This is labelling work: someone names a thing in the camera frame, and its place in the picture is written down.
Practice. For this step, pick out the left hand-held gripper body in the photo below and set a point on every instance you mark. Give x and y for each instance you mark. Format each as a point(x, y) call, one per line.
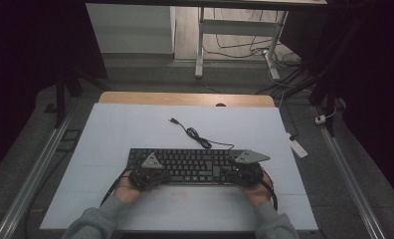
point(148, 176)

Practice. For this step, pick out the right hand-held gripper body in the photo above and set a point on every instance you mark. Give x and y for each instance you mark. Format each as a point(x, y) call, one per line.
point(249, 169)

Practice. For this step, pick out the black keyboard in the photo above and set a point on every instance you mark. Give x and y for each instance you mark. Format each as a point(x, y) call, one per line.
point(191, 164)

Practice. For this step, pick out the person's left hand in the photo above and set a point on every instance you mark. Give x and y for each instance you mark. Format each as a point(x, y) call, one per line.
point(127, 191)

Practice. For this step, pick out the white table mat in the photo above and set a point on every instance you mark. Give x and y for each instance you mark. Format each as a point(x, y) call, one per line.
point(152, 126)

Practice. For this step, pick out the white power strip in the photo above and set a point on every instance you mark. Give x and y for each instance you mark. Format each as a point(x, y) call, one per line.
point(298, 148)

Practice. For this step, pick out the small black round knob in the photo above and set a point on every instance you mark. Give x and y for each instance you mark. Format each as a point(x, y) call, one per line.
point(220, 105)

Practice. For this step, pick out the wooden table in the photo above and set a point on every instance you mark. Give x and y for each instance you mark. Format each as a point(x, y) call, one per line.
point(185, 99)

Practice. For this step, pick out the small white adapter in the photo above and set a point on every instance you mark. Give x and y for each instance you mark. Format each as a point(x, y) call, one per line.
point(320, 119)

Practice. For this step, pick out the black stand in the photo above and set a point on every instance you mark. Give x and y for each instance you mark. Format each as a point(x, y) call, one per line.
point(327, 96)
point(60, 96)

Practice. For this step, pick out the white cabinet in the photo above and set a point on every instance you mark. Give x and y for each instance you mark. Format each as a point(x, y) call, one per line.
point(130, 30)

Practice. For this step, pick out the aluminium rail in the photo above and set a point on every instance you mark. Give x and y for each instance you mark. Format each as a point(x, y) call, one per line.
point(29, 179)
point(351, 182)

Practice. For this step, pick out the white desk frame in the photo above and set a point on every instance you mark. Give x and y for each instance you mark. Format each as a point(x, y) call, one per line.
point(238, 27)

